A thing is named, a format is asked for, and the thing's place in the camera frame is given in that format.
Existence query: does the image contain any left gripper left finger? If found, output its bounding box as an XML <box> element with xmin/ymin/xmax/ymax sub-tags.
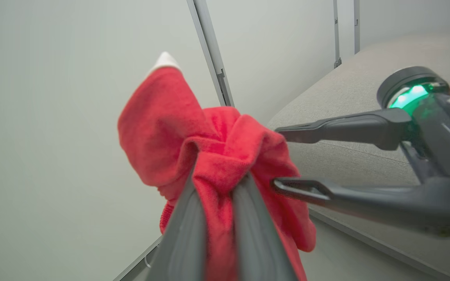
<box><xmin>147</xmin><ymin>168</ymin><xmax>208</xmax><ymax>281</ymax></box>

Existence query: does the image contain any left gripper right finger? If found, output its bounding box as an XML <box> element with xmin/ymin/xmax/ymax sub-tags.
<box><xmin>232</xmin><ymin>173</ymin><xmax>299</xmax><ymax>281</ymax></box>

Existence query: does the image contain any wide white partition panel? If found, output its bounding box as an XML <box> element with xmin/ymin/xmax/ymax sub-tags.
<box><xmin>194</xmin><ymin>0</ymin><xmax>343</xmax><ymax>125</ymax></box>

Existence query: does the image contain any white partition panel behind sofa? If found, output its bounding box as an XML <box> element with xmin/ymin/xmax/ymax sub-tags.
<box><xmin>353</xmin><ymin>0</ymin><xmax>450</xmax><ymax>54</ymax></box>

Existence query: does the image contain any grey fabric sofa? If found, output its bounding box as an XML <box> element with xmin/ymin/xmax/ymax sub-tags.
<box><xmin>267</xmin><ymin>33</ymin><xmax>450</xmax><ymax>281</ymax></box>

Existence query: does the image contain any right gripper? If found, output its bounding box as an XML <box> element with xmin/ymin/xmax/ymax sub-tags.
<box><xmin>271</xmin><ymin>66</ymin><xmax>450</xmax><ymax>250</ymax></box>

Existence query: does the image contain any red garment with white trim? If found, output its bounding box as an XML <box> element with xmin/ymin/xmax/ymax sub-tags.
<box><xmin>118</xmin><ymin>52</ymin><xmax>316</xmax><ymax>281</ymax></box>

